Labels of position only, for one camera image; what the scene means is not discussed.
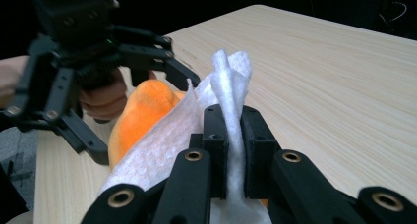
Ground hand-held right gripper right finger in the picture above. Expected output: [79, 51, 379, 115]
[240, 105, 282, 199]

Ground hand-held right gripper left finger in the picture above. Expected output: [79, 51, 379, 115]
[189, 103, 230, 200]

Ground white wet wipe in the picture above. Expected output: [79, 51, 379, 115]
[97, 48, 273, 224]

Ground orange plush toy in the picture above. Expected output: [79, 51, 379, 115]
[107, 79, 189, 170]

